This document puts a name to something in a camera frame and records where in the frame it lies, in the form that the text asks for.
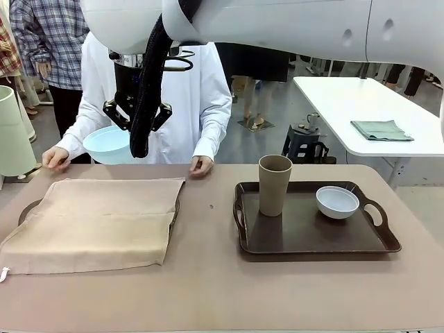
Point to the black stool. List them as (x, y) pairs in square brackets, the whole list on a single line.
[(301, 145)]

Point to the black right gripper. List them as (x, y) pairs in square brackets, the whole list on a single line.
[(126, 83)]

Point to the white bowl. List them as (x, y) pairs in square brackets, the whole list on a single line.
[(336, 211)]

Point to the person's left forearm white sleeve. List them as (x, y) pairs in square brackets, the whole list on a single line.
[(211, 138)]

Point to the small grey metal jug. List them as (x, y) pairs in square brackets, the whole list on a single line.
[(313, 121)]

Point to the tall beige cup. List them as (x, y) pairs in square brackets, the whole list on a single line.
[(274, 190)]

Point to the person's left hand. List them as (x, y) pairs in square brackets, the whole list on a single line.
[(202, 167)]

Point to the white table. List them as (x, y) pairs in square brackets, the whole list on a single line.
[(347, 104)]

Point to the person's right forearm white sleeve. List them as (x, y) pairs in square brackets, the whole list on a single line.
[(74, 138)]

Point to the bystander in red plaid shirt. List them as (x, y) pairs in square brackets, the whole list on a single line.
[(7, 52)]

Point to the teal cloth mat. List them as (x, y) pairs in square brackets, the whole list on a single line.
[(381, 131)]

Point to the beige cloth mat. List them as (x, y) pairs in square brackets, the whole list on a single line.
[(86, 225)]

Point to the metal floor base plate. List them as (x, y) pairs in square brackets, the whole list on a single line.
[(256, 125)]

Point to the bystander in blue plaid shirt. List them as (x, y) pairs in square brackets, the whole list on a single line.
[(52, 34)]

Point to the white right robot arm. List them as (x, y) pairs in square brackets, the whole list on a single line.
[(277, 21)]

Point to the light blue bowl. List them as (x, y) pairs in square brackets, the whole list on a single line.
[(104, 149)]

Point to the person's right hand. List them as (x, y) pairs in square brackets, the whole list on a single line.
[(57, 159)]

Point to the person torso white top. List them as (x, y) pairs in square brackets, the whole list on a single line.
[(187, 104)]

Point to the bystander in black trousers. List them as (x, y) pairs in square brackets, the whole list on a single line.
[(414, 79)]

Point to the tall light green cup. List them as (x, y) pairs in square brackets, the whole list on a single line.
[(14, 138)]

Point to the bystander in black skirt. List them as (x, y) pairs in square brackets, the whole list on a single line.
[(256, 62)]

